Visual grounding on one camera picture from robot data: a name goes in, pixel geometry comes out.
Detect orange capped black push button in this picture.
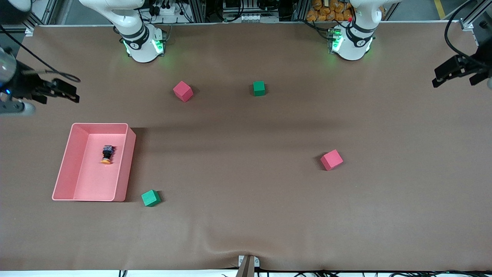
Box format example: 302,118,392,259
101,145,116,165

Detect pink plastic bin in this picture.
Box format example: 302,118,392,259
52,123,136,202

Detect pink foam cube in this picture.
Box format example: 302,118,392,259
320,149,344,171
173,81,194,103

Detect white power strip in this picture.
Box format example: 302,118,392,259
152,3,177,16

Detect pile of orange objects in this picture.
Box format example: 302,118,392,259
306,0,354,22

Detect brown table mat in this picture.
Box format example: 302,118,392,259
0,21,492,272

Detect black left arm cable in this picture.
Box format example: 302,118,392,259
444,0,481,64

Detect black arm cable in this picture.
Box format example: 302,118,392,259
0,25,81,83
444,0,481,64

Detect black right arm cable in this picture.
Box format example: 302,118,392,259
0,25,81,83

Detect aluminium frame profile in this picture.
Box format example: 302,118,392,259
459,0,492,31
23,0,58,37

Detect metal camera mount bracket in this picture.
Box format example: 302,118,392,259
238,255,260,277

